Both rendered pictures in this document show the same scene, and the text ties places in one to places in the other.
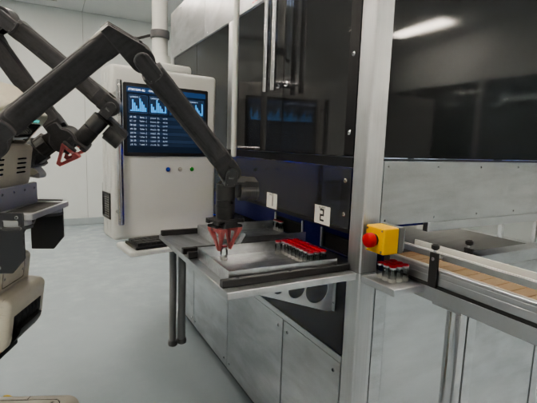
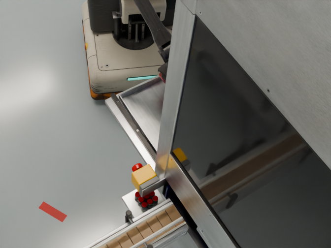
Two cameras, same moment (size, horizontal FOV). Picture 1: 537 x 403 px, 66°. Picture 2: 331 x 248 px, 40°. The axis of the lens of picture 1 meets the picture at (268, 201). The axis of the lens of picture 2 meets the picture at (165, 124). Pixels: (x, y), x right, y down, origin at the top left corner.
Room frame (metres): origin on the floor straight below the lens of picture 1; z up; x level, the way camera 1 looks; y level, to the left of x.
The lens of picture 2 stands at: (1.01, -0.95, 2.46)
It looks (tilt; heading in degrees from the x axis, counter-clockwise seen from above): 59 degrees down; 79
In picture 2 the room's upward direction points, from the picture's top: 8 degrees clockwise
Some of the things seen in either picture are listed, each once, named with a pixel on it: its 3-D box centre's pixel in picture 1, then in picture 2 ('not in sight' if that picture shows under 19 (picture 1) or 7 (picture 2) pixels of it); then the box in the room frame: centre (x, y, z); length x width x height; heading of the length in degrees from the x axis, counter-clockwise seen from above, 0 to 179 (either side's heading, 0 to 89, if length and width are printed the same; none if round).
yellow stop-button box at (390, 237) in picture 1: (383, 238); (145, 179); (1.09, -0.32, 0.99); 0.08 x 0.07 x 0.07; 118
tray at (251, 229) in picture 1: (250, 233); not in sight; (1.56, 0.07, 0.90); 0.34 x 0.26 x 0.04; 118
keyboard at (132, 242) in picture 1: (176, 238); not in sight; (1.75, 0.40, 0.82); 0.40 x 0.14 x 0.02; 127
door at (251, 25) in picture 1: (256, 80); not in sight; (1.78, 0.07, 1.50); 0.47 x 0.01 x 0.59; 28
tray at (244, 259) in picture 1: (264, 258); (167, 114); (1.20, 0.00, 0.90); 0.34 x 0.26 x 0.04; 117
